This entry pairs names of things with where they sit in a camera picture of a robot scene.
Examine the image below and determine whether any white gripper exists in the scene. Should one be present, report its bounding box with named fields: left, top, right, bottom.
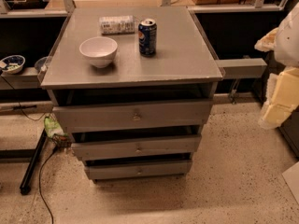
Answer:
left=254, top=3, right=299, bottom=130

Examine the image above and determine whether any grey top drawer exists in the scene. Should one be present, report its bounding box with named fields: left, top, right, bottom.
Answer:
left=53, top=99, right=212, bottom=133

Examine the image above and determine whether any grey drawer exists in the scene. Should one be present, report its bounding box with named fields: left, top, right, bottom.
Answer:
left=53, top=99, right=212, bottom=133
left=71, top=134, right=201, bottom=161
left=84, top=160, right=192, bottom=180

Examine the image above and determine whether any grey drawer cabinet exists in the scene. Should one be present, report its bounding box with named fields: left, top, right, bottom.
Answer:
left=41, top=7, right=222, bottom=168

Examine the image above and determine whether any grey bottom drawer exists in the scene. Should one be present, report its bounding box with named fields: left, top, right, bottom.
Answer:
left=84, top=160, right=192, bottom=180

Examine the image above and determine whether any grey middle drawer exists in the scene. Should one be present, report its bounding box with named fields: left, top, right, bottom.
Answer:
left=71, top=134, right=201, bottom=161

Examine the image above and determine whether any blue pepsi can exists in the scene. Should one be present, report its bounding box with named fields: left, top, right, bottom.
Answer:
left=138, top=18, right=157, bottom=56

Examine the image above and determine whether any lying clear plastic bottle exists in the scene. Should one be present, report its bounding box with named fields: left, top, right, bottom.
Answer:
left=99, top=15, right=135, bottom=35

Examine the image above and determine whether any white ceramic bowl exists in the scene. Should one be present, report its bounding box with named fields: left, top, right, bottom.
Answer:
left=79, top=36, right=118, bottom=68

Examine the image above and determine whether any green chip bag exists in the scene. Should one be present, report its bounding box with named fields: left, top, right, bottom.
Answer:
left=44, top=116, right=69, bottom=147

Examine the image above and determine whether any small grey bowl on shelf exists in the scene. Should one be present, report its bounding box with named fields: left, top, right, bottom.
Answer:
left=35, top=56, right=52, bottom=73

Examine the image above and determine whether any blue white bowl on shelf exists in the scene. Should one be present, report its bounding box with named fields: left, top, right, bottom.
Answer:
left=0, top=55, right=25, bottom=75

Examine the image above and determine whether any black metal bar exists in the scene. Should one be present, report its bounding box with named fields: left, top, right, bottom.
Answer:
left=20, top=130, right=47, bottom=195

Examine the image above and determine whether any grey low shelf rail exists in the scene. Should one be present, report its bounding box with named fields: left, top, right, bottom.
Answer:
left=216, top=58, right=267, bottom=79

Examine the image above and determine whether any black floor cable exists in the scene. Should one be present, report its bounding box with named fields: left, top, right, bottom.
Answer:
left=37, top=147, right=60, bottom=224

